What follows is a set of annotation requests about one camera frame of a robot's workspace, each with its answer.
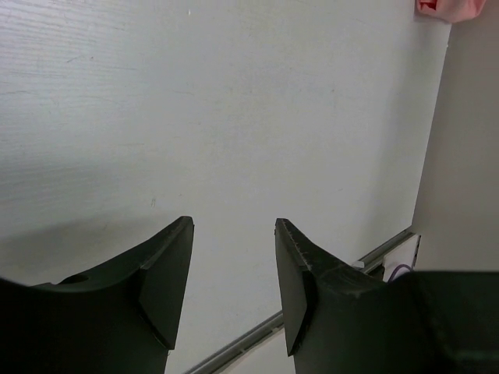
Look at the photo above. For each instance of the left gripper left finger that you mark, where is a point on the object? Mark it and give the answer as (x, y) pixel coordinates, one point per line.
(121, 316)

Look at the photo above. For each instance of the pink t shirt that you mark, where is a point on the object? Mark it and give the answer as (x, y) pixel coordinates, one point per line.
(450, 11)

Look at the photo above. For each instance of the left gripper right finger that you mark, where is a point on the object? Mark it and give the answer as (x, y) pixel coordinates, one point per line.
(340, 320)

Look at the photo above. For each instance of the aluminium rail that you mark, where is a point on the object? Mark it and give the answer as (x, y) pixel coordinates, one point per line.
(255, 337)

